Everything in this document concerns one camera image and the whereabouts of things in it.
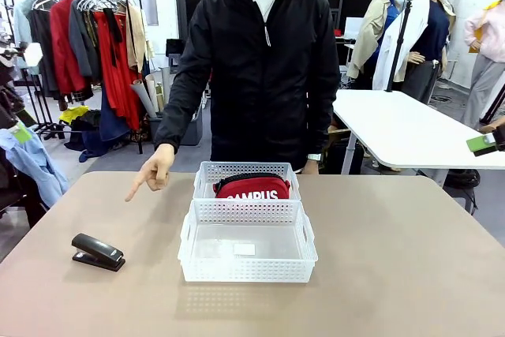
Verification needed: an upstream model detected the red hanging jacket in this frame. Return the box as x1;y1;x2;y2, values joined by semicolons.
49;0;88;96

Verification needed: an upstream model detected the person's right forearm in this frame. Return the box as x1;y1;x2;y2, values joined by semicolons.
154;72;208;154

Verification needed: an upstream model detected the dark grey hanging garment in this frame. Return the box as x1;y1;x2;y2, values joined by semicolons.
27;7;60;98

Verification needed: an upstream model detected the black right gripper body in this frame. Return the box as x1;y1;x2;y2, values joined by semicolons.
474;123;505;158

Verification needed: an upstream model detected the yellow garment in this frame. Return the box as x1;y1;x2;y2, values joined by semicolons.
58;105;91;125

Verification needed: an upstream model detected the person torso in black jacket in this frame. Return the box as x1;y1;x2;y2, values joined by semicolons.
154;0;341;172

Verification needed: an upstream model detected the light blue hanging garment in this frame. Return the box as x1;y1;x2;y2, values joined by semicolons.
13;0;41;76

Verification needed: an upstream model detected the small white perforated plastic basket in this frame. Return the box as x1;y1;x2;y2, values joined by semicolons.
193;161;303;203

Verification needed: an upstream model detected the white table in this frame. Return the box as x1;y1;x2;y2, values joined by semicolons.
332;88;505;176

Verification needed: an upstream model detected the red CAMPUS pencil pouch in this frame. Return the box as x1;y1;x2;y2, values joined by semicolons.
212;172;292;200

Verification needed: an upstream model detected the light blue shirt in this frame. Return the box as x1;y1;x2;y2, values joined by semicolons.
0;127;70;208

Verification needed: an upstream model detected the black clothes rack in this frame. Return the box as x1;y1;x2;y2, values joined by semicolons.
9;0;145;155

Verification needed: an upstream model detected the black stapler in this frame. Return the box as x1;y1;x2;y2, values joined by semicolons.
71;233;126;273

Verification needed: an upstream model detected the black hanging scarf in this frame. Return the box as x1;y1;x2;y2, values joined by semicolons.
102;7;124;69

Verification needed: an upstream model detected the black chair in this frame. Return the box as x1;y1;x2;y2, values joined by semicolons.
0;146;49;228

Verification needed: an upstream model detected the mannequin in beige coat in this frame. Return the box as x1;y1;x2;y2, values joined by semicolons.
346;0;415;92

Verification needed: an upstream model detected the white coat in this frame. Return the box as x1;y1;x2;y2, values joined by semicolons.
372;0;432;92

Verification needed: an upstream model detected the mannequin in navy top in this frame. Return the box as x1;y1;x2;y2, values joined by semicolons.
401;0;451;106

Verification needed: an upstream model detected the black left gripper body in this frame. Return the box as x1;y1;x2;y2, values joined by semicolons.
0;83;37;129

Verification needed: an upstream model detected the large white perforated plastic basket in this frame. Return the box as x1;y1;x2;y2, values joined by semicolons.
177;199;320;284

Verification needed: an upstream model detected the red hanging dress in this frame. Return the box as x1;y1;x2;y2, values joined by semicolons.
93;10;142;131

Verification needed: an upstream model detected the person's right hand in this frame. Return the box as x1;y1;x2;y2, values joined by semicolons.
124;143;176;203

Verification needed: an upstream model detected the tall grey cardboard tube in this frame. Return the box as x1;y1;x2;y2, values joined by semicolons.
160;66;174;107

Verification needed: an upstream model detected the blue denim garment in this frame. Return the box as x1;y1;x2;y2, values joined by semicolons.
78;87;132;163

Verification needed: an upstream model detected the beige hanging garment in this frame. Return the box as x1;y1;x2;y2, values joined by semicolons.
125;3;148;74

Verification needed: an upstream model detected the black tripod pole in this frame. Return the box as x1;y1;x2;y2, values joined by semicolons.
385;0;413;94

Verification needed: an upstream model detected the mannequin in pink top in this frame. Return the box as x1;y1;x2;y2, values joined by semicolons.
460;0;505;131

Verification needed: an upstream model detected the grey hanging coat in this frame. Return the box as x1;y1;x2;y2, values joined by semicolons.
69;0;103;84

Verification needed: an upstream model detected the person's left forearm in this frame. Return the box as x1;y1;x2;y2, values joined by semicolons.
304;84;341;157

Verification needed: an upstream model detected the white hexagonal device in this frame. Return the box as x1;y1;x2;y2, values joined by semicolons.
0;42;44;69

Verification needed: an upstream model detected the person's left hand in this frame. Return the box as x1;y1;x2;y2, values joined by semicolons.
301;158;321;176

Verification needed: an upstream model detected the black bag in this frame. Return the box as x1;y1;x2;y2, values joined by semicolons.
443;168;481;191

